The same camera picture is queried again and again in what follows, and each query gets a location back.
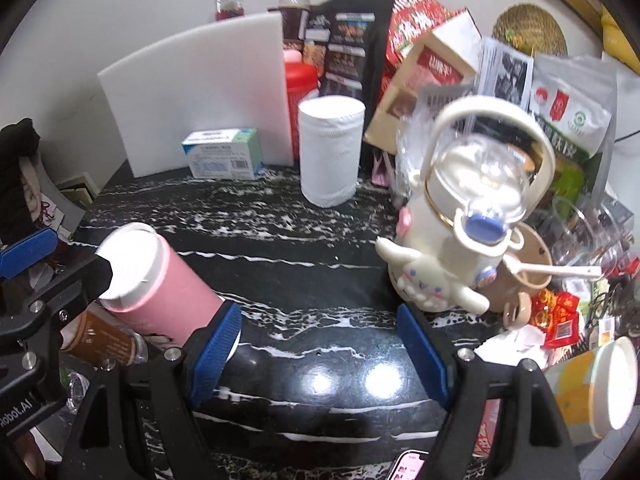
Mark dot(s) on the yellow paper cup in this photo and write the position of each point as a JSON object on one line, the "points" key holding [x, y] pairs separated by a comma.
{"points": [[580, 385]]}

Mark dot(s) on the white spoon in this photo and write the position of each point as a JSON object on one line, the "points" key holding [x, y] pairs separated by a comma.
{"points": [[560, 271]]}

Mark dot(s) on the cream cartoon water bottle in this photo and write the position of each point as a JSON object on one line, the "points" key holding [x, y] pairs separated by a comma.
{"points": [[450, 220]]}

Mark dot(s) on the pink small packet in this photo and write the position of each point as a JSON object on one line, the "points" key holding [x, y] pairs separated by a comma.
{"points": [[382, 167]]}

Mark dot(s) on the brown drink bottle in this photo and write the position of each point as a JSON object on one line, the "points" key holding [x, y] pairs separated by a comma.
{"points": [[100, 337]]}

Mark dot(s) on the brown mug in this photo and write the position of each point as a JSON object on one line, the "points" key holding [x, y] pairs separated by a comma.
{"points": [[535, 255]]}

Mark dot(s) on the red snack packet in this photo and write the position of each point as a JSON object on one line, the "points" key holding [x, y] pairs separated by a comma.
{"points": [[557, 317]]}

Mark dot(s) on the glass jar dark contents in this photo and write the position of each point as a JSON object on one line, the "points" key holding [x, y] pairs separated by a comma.
{"points": [[294, 15]]}

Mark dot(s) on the brown cardboard carton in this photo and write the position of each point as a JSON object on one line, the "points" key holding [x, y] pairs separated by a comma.
{"points": [[425, 80]]}

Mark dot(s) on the small blue white box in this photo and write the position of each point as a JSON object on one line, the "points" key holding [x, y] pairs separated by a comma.
{"points": [[222, 155]]}

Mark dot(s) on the grey green food bag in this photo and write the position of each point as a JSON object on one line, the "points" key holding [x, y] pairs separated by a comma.
{"points": [[575, 120]]}

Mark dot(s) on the smartphone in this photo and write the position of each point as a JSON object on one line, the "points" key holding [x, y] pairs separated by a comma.
{"points": [[407, 467]]}

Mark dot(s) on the dark cloth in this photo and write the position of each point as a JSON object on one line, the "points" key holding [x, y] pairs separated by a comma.
{"points": [[17, 180]]}

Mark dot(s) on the glass jar red contents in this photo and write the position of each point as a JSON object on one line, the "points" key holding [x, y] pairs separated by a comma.
{"points": [[230, 7]]}

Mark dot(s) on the black snack bag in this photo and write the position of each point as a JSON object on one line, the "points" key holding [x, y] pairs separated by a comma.
{"points": [[350, 50]]}

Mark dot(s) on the small clear jar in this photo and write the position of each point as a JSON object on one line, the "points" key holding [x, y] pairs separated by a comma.
{"points": [[76, 390]]}

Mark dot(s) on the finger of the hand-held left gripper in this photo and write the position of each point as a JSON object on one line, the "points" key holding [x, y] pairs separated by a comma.
{"points": [[85, 277], [27, 252]]}

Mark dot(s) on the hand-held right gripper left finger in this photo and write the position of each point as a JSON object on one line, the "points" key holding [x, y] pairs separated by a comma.
{"points": [[212, 360]]}

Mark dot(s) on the person's left hand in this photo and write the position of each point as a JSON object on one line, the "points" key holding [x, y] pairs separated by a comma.
{"points": [[31, 455]]}

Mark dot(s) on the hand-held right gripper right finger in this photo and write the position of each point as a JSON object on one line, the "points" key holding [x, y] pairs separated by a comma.
{"points": [[425, 360]]}

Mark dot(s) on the pink cup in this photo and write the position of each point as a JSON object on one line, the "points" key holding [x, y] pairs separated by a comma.
{"points": [[175, 290]]}

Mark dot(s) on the red printed box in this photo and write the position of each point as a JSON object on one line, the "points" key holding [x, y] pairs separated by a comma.
{"points": [[415, 15]]}

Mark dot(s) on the black white leaflet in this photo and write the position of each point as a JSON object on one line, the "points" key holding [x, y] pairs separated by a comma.
{"points": [[507, 72]]}

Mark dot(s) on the clear plastic cup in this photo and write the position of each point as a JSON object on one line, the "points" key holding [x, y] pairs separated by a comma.
{"points": [[590, 230]]}

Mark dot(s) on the white paper towel roll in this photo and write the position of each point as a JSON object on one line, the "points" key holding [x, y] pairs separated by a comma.
{"points": [[330, 150]]}

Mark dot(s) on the woven round trivet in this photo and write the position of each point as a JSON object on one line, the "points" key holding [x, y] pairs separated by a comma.
{"points": [[530, 27]]}

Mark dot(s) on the white cutting board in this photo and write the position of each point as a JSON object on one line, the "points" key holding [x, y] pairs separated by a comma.
{"points": [[200, 80]]}

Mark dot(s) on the red shaker bottle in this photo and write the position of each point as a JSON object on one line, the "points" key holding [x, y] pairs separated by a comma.
{"points": [[300, 85]]}

